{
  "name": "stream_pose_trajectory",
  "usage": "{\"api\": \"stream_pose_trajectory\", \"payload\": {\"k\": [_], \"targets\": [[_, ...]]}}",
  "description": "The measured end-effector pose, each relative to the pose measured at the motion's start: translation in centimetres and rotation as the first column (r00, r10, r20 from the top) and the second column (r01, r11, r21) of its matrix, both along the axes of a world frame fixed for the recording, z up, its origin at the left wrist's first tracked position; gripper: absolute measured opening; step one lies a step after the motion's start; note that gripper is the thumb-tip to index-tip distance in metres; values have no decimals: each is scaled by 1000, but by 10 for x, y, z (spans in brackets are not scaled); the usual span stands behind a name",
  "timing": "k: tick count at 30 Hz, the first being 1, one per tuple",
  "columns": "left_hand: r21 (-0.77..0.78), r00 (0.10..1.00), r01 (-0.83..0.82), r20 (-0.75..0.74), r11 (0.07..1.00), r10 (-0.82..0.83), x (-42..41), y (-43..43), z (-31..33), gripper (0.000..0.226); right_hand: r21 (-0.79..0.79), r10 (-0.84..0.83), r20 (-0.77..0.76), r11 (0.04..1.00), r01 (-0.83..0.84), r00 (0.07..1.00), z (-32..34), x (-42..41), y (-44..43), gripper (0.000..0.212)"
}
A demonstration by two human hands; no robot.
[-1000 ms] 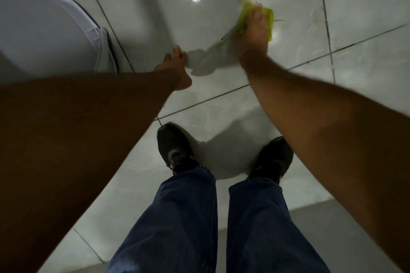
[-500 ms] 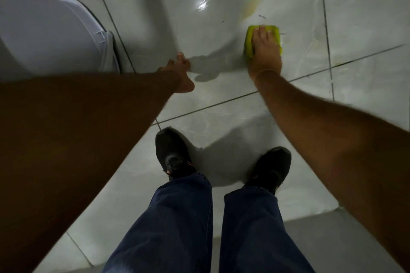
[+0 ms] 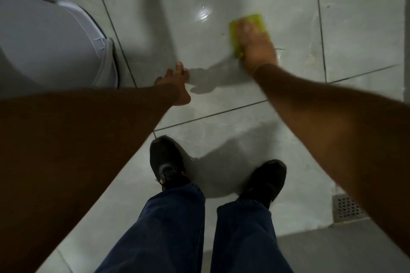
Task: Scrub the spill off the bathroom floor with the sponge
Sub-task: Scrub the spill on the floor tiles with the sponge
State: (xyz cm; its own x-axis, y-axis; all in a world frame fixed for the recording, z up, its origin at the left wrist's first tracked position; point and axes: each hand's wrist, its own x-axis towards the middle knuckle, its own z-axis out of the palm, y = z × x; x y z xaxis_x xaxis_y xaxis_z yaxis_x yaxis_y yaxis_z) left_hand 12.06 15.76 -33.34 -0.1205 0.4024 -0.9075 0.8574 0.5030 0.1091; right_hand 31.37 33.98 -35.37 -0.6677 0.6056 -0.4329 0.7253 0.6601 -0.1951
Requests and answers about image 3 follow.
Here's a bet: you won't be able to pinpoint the person's right forearm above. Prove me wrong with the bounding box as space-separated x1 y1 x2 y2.
252 64 410 260

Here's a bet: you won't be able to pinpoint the person's right hand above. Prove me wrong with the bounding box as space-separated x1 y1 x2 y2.
235 17 279 76

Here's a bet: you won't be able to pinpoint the person's left leg blue jeans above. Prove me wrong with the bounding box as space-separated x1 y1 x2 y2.
94 183 206 273

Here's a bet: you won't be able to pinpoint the person's black shoe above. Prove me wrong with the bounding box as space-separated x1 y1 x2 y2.
149 136 192 192
238 159 287 210

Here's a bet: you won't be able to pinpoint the person's left hand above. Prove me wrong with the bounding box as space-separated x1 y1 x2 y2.
153 62 192 107

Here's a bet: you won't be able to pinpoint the person's left forearm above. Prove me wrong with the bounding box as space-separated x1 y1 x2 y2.
0 85 181 273

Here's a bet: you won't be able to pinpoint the thin wrist bracelet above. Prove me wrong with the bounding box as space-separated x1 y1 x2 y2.
251 63 278 76

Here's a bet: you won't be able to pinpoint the person's leg blue jeans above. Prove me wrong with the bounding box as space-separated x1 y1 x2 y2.
94 183 206 273
210 198 294 273

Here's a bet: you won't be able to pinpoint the yellow sponge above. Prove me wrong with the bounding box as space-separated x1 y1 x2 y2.
228 13 268 59

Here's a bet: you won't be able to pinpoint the person's left black shoe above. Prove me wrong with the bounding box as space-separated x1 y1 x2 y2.
149 136 192 192

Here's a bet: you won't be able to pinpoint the metal floor drain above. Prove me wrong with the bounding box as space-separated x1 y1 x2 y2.
332 194 369 225

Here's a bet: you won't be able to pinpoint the person's right black shoe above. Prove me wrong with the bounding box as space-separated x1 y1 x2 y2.
238 159 287 210

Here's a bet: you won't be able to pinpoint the white toilet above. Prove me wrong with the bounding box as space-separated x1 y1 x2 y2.
0 0 120 98

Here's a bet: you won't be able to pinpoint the person's right leg blue jeans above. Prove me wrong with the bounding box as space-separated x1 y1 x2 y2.
210 198 294 273

